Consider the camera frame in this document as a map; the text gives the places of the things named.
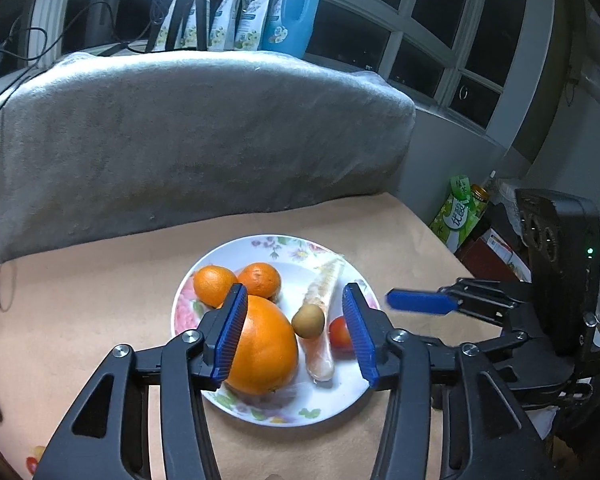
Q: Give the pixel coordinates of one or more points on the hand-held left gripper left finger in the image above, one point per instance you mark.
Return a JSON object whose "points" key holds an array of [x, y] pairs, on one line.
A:
{"points": [[230, 332]]}

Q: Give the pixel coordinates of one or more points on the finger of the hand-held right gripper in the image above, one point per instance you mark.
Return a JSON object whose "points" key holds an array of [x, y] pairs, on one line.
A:
{"points": [[520, 346], [415, 300]]}

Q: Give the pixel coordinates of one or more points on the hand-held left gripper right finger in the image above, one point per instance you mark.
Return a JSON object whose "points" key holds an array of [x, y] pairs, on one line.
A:
{"points": [[360, 337]]}

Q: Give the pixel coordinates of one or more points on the red cherry tomato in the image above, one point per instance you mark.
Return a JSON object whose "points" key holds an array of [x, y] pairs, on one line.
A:
{"points": [[341, 334]]}

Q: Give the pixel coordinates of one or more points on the large orange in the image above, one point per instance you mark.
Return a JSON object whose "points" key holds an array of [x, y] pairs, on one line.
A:
{"points": [[270, 345]]}

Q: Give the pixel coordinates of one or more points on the small mandarin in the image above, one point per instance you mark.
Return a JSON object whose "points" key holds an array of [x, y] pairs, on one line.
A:
{"points": [[261, 280], [211, 285]]}

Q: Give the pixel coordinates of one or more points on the small brown kiwi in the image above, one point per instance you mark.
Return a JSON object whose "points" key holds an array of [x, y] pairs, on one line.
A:
{"points": [[308, 321]]}

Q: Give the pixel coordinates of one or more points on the floral white plate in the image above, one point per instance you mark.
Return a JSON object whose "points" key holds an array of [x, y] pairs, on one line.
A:
{"points": [[290, 410]]}

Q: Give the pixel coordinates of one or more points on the red cardboard box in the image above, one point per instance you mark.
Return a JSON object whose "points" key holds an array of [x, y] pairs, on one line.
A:
{"points": [[495, 255]]}

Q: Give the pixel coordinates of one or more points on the green carton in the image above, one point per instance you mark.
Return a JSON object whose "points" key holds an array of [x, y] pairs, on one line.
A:
{"points": [[457, 220]]}

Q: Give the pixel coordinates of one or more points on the tan table cover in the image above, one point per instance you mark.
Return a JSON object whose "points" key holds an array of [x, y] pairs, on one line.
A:
{"points": [[80, 300]]}

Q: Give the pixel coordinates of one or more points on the grey blanket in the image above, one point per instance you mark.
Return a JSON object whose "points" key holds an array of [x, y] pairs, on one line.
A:
{"points": [[180, 145]]}

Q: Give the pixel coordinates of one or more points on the floral refill pouch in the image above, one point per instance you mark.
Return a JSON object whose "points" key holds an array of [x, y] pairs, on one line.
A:
{"points": [[226, 10], [252, 15], [187, 25]]}

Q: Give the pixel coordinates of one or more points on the blue detergent bottle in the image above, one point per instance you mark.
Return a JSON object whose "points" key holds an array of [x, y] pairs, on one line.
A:
{"points": [[292, 10]]}

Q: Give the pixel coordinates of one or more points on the white window frame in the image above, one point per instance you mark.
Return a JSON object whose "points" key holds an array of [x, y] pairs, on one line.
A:
{"points": [[400, 20]]}

